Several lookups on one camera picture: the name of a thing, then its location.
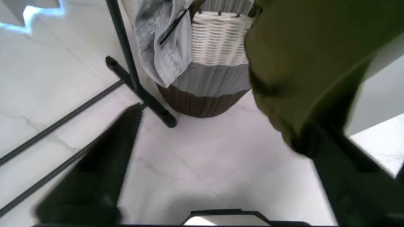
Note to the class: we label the white laundry basket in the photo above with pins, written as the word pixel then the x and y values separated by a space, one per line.
pixel 217 44

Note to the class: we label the black clothes rack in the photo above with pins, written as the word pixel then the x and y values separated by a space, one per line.
pixel 123 47

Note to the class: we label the pale grey shorts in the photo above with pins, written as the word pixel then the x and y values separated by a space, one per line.
pixel 164 56

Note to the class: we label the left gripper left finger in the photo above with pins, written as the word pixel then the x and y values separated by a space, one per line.
pixel 85 195

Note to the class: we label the green t-shirt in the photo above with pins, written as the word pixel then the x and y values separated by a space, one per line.
pixel 309 56

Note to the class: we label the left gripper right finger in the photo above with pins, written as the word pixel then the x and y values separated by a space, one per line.
pixel 363 195

